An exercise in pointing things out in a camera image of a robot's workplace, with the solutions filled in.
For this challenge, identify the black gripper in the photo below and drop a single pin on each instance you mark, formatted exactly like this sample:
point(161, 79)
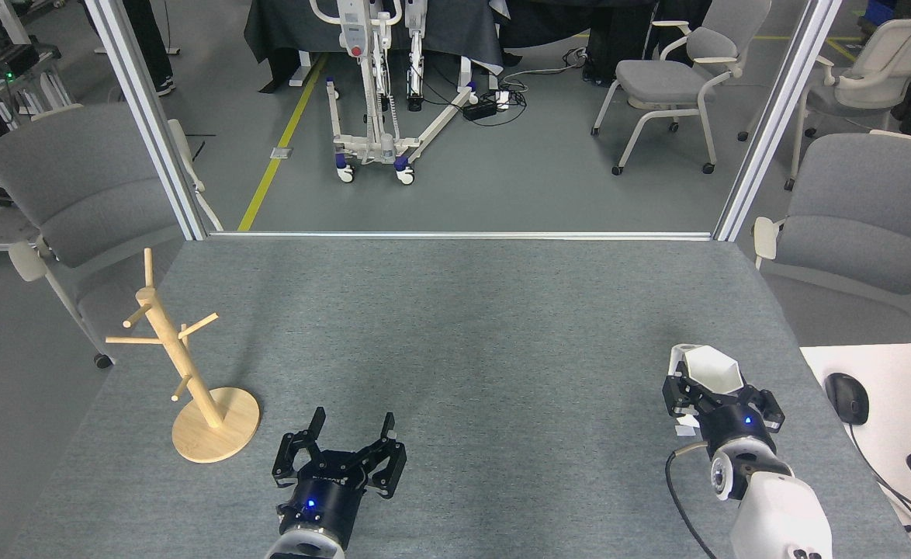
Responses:
point(323, 505)
point(731, 427)

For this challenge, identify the white hexagonal cup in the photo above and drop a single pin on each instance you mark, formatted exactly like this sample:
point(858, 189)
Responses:
point(711, 369)

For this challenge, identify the wooden cup rack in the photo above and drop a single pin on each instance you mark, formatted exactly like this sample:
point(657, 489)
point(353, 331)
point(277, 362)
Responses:
point(211, 435)

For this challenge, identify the black computer mouse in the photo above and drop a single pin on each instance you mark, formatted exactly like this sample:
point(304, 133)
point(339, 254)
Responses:
point(847, 397)

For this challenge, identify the white side table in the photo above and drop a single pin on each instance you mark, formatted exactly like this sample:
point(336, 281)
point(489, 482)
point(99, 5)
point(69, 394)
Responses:
point(905, 388)

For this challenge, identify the silver crossbar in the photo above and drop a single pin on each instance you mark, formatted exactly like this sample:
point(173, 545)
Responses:
point(455, 235)

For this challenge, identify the metal floor plate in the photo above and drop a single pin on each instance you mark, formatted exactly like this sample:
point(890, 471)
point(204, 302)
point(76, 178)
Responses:
point(281, 153)

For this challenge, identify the white stand on wheels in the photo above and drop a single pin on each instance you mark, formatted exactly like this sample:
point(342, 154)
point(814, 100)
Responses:
point(382, 144)

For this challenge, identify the white chair with grey seat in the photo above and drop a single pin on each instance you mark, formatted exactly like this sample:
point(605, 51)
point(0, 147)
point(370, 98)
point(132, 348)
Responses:
point(882, 62)

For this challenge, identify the black power strip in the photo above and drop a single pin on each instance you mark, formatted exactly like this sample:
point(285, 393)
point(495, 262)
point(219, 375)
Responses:
point(480, 109)

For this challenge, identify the dark table cloth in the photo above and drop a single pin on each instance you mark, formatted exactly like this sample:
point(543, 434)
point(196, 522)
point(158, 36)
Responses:
point(285, 27)

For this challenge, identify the person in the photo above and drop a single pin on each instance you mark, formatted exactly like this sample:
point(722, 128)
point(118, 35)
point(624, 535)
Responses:
point(149, 39)

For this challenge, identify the metal equipment cart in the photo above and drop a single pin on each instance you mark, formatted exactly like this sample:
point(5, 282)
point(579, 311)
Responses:
point(21, 78)

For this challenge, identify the grey chair with white frame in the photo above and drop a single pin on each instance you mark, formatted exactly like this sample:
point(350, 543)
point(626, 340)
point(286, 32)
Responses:
point(657, 78)
point(83, 186)
point(867, 210)

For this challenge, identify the silver post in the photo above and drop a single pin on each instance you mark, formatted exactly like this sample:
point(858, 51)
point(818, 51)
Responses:
point(153, 124)
point(770, 124)

